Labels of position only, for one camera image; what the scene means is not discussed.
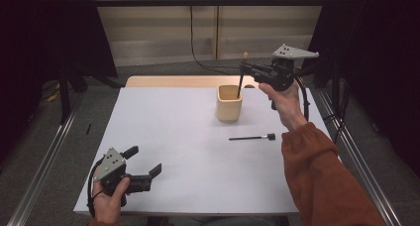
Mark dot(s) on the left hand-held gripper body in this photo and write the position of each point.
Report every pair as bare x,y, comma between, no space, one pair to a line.
110,166

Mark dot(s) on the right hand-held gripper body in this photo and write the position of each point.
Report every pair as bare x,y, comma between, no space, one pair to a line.
280,70

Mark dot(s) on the black pencil with orange end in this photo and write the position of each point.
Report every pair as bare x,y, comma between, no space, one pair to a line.
241,84

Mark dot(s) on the beige square cup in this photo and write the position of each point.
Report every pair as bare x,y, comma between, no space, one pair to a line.
228,110

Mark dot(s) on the black pen with square cap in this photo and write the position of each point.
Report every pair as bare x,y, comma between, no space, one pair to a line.
244,138

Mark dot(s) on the person's right hand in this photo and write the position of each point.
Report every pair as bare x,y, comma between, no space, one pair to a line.
287,107

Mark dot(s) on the person's left hand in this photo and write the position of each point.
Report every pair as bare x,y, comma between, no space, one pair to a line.
109,206

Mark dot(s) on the small dark object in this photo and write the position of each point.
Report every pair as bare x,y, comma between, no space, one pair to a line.
250,86

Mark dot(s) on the white table sheet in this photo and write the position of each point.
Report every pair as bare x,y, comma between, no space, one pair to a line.
198,173

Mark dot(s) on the black curtain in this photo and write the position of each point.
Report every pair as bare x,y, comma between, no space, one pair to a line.
39,37
379,54

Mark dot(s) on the black stand post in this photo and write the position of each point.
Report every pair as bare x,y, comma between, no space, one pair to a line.
336,87
64,97

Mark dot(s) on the aluminium floor rail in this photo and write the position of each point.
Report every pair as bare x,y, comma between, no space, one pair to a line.
363,176
46,160

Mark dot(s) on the black horizontal frame bar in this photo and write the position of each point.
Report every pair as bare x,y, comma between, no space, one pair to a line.
198,2

